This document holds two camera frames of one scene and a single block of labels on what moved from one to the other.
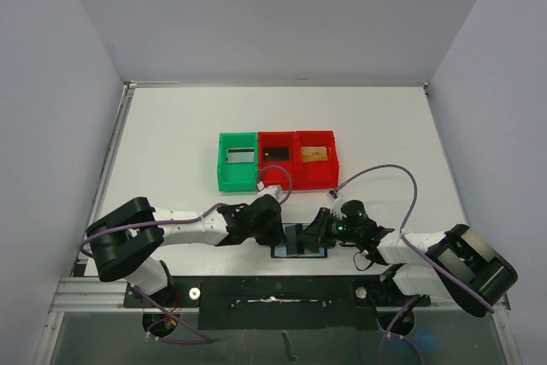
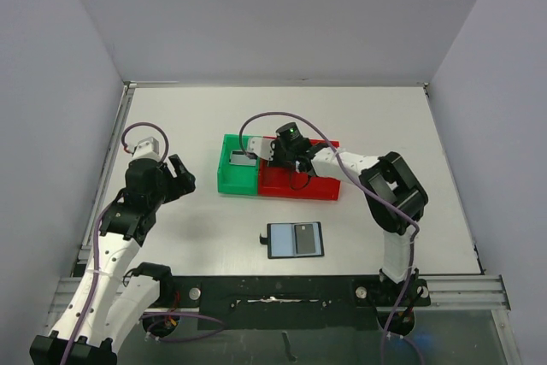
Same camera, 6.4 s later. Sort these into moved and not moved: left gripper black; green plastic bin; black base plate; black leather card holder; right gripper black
Moved: right gripper black; left gripper black
Not moved: black leather card holder; black base plate; green plastic bin
